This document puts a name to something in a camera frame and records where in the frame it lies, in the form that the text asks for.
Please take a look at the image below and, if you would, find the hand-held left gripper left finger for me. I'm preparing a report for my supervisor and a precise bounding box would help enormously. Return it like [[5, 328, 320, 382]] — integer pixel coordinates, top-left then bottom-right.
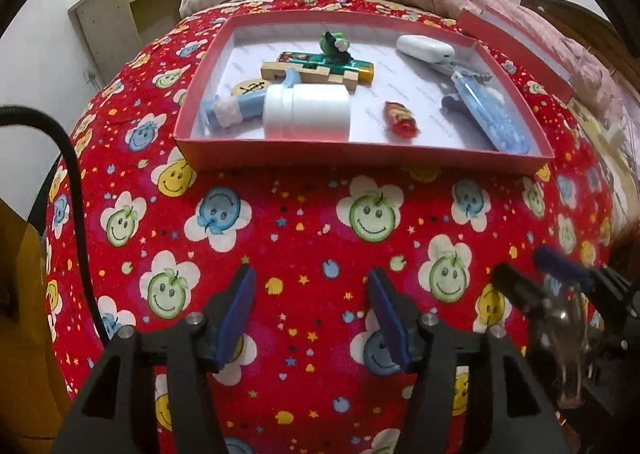
[[50, 264, 257, 454]]

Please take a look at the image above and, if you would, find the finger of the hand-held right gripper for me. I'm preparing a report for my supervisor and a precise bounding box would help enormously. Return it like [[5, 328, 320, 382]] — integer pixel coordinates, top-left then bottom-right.
[[492, 261, 551, 320], [532, 247, 626, 292]]

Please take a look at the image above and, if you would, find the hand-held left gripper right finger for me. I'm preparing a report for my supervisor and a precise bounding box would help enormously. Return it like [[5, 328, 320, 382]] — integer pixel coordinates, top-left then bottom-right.
[[367, 268, 573, 454]]

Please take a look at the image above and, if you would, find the blue correction tape dispenser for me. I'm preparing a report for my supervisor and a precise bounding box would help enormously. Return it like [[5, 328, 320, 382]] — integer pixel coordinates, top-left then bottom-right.
[[450, 72, 532, 155]]

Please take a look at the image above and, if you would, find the red candy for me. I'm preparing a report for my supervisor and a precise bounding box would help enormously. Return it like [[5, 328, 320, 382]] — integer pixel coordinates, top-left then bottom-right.
[[382, 101, 418, 137]]

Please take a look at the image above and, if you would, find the light blue plastic toy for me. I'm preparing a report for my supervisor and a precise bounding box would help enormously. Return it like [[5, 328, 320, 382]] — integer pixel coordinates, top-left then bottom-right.
[[201, 68, 306, 131]]

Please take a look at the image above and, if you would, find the white plastic bottle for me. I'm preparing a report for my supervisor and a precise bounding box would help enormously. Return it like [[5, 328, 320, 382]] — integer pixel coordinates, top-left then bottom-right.
[[262, 84, 352, 141]]

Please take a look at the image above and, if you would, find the gold round chess piece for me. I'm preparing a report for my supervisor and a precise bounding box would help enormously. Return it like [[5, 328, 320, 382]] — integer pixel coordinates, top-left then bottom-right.
[[231, 78, 271, 102]]

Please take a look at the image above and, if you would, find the red shallow cardboard box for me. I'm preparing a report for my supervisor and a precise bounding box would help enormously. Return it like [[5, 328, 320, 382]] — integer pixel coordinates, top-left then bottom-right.
[[173, 9, 556, 177]]

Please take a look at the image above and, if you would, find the wooden puzzle block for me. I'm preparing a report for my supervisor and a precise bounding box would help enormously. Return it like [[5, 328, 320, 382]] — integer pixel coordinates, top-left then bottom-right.
[[260, 59, 362, 91]]

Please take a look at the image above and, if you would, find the white earbuds case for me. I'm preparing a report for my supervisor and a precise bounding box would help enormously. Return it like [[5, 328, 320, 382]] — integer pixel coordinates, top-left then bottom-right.
[[396, 34, 457, 62]]

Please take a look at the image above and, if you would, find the green rectangular packet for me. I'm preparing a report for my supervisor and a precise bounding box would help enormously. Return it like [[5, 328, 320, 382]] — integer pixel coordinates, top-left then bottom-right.
[[277, 50, 375, 82]]

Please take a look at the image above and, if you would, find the green toy figure keychain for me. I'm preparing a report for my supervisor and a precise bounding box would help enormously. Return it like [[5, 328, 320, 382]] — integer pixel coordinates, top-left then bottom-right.
[[320, 30, 355, 62]]

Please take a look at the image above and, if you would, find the red smiley flower blanket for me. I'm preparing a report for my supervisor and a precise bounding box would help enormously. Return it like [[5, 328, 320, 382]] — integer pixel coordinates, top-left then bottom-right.
[[45, 0, 616, 454]]

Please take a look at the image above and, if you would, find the brown wooden cabinet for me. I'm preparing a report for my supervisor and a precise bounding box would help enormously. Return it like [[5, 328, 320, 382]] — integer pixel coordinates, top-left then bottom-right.
[[0, 199, 71, 454]]

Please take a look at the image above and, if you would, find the red cardboard box lid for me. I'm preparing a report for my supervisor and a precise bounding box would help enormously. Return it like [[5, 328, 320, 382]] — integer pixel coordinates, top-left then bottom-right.
[[457, 4, 576, 102]]

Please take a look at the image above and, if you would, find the dark wooden headboard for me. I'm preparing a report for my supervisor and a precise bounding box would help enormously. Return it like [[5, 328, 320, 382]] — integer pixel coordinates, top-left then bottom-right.
[[520, 0, 640, 90]]

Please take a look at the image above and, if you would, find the beige wooden shelf unit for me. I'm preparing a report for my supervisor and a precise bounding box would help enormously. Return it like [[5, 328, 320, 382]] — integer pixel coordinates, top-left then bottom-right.
[[67, 0, 191, 82]]

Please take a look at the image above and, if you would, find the black cable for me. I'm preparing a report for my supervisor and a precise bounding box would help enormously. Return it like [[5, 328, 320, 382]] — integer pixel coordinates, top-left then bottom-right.
[[0, 106, 113, 350]]

